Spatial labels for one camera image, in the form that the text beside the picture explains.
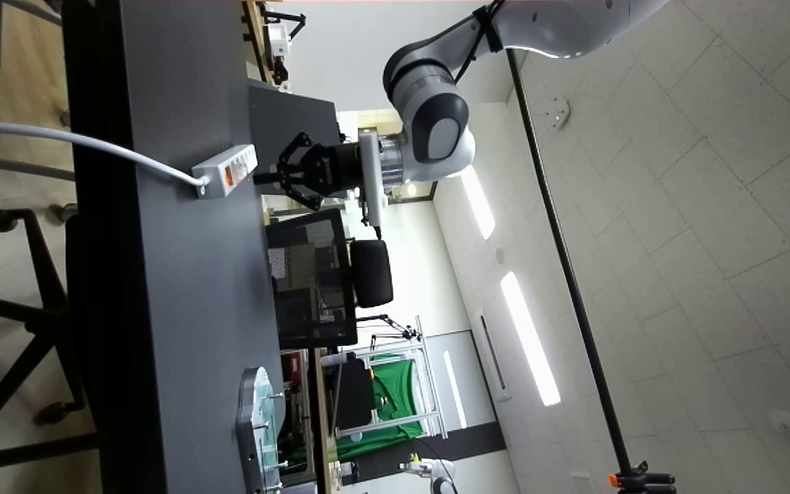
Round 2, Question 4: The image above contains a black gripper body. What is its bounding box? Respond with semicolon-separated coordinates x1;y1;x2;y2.
307;143;362;194

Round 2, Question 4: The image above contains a white extension cord power strip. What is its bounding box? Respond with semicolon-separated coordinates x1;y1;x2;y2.
191;143;259;198

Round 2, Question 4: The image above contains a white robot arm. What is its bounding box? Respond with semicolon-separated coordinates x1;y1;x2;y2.
278;0;667;209

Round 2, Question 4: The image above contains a black monitor screen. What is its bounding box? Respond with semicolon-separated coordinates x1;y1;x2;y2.
266;209;357;349

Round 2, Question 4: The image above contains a black office chair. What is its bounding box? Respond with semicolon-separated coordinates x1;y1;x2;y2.
352;238;392;307

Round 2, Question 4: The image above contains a green cloth backdrop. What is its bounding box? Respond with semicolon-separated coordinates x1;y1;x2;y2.
337;353;423;458

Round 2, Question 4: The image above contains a round glass dish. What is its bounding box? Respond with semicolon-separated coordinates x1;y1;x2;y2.
237;366;283;494

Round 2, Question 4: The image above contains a black office chair base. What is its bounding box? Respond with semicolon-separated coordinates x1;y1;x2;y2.
0;209;98;466

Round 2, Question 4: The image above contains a black ceiling pole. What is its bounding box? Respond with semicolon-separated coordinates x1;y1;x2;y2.
508;49;677;494

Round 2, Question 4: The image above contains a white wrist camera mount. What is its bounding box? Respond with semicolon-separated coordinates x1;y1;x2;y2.
359;131;403;229

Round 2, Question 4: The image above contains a white power cable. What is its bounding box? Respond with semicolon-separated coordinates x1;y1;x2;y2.
0;119;212;194

